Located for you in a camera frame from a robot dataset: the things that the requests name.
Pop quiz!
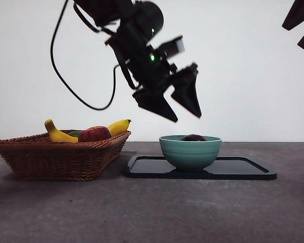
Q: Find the dark purple plum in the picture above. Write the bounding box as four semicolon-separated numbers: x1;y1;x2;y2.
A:
180;134;208;142

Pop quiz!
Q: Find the teal ceramic bowl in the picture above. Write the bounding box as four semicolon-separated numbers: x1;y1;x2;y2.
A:
159;135;223;173

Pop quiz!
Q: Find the dark rectangular tray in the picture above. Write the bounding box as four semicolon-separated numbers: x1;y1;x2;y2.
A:
123;154;279;181

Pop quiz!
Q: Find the red apple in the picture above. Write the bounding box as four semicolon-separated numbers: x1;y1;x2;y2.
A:
78;126;112;143

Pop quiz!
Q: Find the green fruit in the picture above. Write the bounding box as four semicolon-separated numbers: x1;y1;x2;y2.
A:
66;130;83;139

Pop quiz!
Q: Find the yellow banana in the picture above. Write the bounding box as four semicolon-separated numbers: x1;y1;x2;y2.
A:
44;118;132;144

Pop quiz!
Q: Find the brown wicker basket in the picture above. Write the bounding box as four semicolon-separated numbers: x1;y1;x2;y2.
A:
0;130;132;182

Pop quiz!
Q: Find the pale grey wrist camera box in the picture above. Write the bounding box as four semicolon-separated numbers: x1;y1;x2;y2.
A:
156;35;186;58

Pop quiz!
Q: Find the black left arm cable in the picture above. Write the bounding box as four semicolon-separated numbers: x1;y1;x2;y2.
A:
50;0;120;111

